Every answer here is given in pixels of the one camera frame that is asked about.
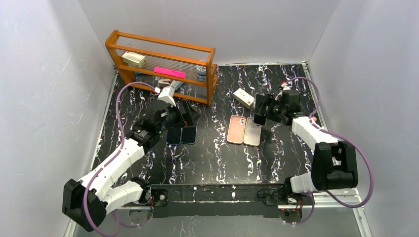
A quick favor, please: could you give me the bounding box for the blue smartphone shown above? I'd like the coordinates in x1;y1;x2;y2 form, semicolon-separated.
166;127;182;145

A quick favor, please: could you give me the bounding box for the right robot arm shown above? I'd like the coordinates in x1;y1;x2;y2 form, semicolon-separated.
253;89;358;194

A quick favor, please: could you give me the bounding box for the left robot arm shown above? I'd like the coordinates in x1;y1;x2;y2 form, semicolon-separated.
62;99;200;232

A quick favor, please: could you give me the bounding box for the white box red label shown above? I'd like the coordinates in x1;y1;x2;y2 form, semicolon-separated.
233;88;255;109

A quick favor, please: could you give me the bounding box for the pale green eraser block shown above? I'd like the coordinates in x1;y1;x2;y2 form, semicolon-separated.
171;80;183;90

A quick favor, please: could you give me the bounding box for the white stapler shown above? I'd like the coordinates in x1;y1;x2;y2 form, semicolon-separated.
158;79;171;87

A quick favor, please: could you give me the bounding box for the orange wooden shelf rack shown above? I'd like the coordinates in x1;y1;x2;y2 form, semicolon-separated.
105;30;218;105

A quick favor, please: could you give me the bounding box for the blue white small jar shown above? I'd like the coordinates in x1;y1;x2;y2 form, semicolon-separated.
196;65;207;82

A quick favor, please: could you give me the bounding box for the pink flat card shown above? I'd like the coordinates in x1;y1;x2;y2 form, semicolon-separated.
154;67;186;79

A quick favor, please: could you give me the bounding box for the white cardboard box on shelf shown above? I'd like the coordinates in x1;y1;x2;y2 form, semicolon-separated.
121;51;146;68

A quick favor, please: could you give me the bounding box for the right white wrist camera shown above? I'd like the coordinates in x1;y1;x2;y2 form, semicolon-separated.
275;81;291;101

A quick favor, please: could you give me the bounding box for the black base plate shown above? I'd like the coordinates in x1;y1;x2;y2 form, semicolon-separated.
151;184;288;218

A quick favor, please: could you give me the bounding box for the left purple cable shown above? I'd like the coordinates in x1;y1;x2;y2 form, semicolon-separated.
83;81;161;237

